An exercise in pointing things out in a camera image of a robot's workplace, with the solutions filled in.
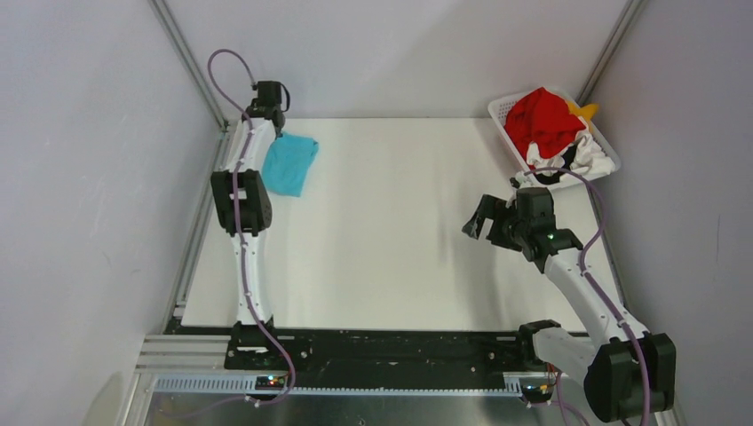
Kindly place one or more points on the white plastic laundry basket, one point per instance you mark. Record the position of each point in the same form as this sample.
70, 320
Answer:
498, 110

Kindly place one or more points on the controller board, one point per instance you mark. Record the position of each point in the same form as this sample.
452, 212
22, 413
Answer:
271, 383
538, 395

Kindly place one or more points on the white and black t shirt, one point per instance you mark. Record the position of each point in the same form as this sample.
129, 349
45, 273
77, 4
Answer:
581, 155

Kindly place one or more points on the right controller board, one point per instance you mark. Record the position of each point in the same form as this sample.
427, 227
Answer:
538, 395

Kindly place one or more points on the teal t shirt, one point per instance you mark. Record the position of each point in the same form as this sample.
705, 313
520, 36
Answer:
287, 163

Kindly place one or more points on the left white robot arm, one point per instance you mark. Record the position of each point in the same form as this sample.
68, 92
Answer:
245, 211

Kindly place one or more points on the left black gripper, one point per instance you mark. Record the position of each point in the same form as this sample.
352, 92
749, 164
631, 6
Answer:
278, 135

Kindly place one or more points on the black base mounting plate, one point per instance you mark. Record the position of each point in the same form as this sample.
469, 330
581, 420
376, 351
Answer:
400, 360

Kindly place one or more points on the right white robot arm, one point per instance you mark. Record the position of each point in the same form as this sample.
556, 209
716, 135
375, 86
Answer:
625, 369

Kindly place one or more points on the left controller board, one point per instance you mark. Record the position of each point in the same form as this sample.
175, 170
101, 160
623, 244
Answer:
271, 383

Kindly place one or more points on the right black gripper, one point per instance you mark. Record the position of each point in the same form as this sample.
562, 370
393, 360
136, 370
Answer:
495, 209

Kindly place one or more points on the red t shirt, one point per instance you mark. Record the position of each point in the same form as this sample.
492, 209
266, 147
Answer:
543, 120

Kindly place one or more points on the yellow t shirt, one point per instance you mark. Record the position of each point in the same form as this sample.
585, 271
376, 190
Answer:
586, 112

